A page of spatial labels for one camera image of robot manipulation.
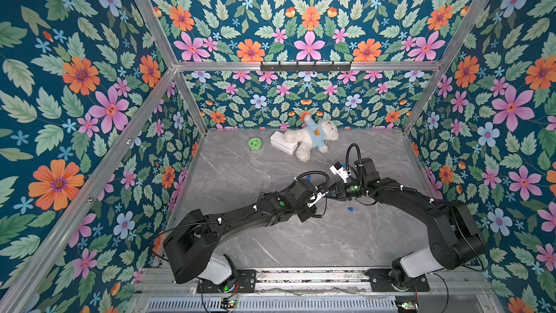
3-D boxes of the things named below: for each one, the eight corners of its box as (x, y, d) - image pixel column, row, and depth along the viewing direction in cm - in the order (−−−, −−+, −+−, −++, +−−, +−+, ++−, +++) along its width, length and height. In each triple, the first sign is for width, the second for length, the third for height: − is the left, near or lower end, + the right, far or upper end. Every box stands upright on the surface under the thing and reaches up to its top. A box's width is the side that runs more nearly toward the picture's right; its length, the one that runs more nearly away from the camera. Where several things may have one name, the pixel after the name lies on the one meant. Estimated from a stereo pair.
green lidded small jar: (248, 154, 111) (246, 148, 108) (250, 144, 116) (248, 138, 112) (261, 154, 111) (260, 148, 108) (262, 144, 116) (261, 137, 112)
